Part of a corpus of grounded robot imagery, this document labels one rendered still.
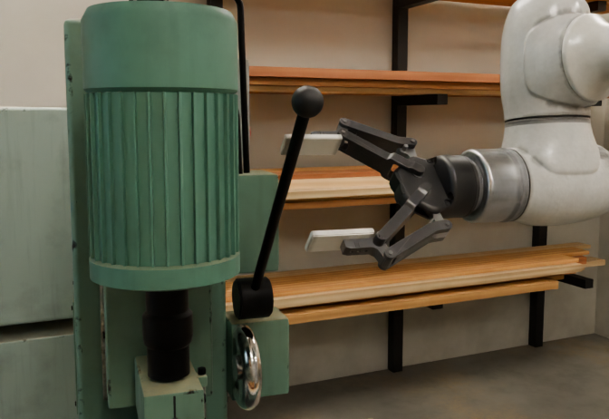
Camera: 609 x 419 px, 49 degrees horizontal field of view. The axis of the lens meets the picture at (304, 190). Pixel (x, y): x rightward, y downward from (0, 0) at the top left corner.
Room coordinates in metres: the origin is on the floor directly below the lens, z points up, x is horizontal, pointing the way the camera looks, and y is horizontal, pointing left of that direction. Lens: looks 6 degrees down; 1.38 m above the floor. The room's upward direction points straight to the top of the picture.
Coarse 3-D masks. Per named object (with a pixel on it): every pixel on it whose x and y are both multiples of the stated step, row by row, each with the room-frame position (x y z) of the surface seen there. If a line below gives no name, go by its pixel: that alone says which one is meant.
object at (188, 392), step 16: (144, 368) 0.81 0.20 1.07; (192, 368) 0.81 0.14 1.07; (144, 384) 0.76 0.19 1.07; (160, 384) 0.76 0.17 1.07; (176, 384) 0.76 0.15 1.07; (192, 384) 0.76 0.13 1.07; (144, 400) 0.73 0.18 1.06; (160, 400) 0.73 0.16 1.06; (176, 400) 0.74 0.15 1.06; (192, 400) 0.74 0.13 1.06; (144, 416) 0.73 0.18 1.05; (160, 416) 0.73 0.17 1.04; (176, 416) 0.74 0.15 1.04; (192, 416) 0.74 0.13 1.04
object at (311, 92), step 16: (304, 96) 0.70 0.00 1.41; (320, 96) 0.71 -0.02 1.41; (304, 112) 0.71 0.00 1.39; (304, 128) 0.74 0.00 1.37; (288, 160) 0.77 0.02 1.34; (288, 176) 0.78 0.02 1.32; (272, 208) 0.83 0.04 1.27; (272, 224) 0.84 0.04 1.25; (272, 240) 0.86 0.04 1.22; (256, 272) 0.91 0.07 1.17; (240, 288) 0.94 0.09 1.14; (256, 288) 0.93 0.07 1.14; (272, 288) 0.95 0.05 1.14; (240, 304) 0.93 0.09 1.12; (256, 304) 0.93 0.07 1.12; (272, 304) 0.94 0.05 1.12
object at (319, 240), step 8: (312, 232) 0.67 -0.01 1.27; (320, 232) 0.67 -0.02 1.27; (328, 232) 0.68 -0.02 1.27; (336, 232) 0.68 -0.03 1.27; (344, 232) 0.68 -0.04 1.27; (352, 232) 0.68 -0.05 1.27; (360, 232) 0.68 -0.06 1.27; (368, 232) 0.69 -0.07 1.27; (312, 240) 0.67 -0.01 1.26; (320, 240) 0.68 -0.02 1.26; (328, 240) 0.68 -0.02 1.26; (336, 240) 0.68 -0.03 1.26; (312, 248) 0.68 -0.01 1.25; (320, 248) 0.69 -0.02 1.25; (328, 248) 0.69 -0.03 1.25; (336, 248) 0.69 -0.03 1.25
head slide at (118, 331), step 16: (112, 288) 0.85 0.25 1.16; (192, 288) 0.88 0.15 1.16; (208, 288) 0.89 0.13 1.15; (112, 304) 0.85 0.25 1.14; (128, 304) 0.85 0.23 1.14; (144, 304) 0.86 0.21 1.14; (192, 304) 0.88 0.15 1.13; (208, 304) 0.89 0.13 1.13; (112, 320) 0.85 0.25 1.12; (128, 320) 0.85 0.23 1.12; (208, 320) 0.89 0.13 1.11; (112, 336) 0.85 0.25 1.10; (128, 336) 0.85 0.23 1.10; (208, 336) 0.88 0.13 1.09; (112, 352) 0.84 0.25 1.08; (128, 352) 0.85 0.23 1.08; (144, 352) 0.86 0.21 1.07; (192, 352) 0.88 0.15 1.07; (208, 352) 0.88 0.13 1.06; (112, 368) 0.84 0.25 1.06; (128, 368) 0.85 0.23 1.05; (208, 368) 0.88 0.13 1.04; (112, 384) 0.84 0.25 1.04; (128, 384) 0.85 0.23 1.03; (208, 384) 0.88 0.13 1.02; (112, 400) 0.84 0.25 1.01; (128, 400) 0.85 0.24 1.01
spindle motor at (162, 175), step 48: (96, 48) 0.71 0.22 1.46; (144, 48) 0.70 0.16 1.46; (192, 48) 0.71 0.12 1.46; (96, 96) 0.72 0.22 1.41; (144, 96) 0.70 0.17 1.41; (192, 96) 0.71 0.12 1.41; (96, 144) 0.73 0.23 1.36; (144, 144) 0.70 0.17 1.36; (192, 144) 0.71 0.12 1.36; (96, 192) 0.73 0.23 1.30; (144, 192) 0.70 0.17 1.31; (192, 192) 0.71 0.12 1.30; (96, 240) 0.73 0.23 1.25; (144, 240) 0.70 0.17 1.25; (192, 240) 0.71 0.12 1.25; (144, 288) 0.70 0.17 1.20
